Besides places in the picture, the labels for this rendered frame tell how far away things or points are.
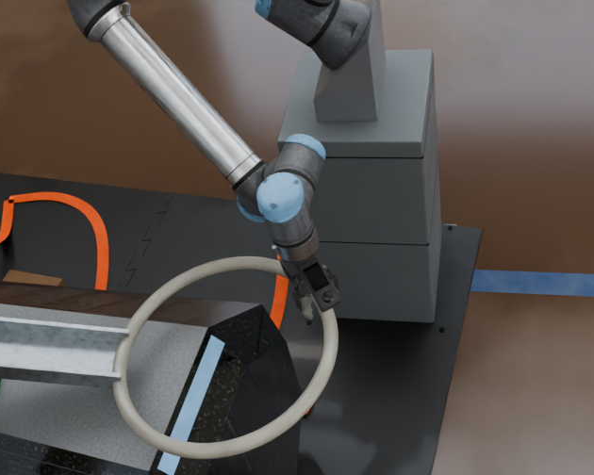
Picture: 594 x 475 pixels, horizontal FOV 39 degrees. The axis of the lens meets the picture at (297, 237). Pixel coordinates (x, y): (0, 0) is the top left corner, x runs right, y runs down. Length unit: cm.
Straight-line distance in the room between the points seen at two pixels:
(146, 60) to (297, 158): 39
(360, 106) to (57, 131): 205
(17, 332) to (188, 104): 62
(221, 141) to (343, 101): 61
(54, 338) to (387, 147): 99
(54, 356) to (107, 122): 223
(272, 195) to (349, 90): 74
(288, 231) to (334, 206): 88
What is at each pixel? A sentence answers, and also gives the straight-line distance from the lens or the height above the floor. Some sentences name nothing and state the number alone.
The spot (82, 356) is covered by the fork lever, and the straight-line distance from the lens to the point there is 188.
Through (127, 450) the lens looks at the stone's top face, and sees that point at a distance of 182.
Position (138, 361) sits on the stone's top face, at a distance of 192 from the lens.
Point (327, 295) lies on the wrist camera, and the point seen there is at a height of 105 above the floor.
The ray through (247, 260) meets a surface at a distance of 189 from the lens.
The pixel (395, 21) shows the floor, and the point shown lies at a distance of 416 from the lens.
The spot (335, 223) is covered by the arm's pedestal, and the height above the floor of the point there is 51.
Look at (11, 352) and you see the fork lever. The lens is 191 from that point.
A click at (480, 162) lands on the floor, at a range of 340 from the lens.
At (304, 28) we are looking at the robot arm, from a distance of 222.
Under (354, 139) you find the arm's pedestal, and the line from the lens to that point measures 228.
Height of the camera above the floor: 239
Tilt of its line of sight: 48 degrees down
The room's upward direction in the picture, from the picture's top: 14 degrees counter-clockwise
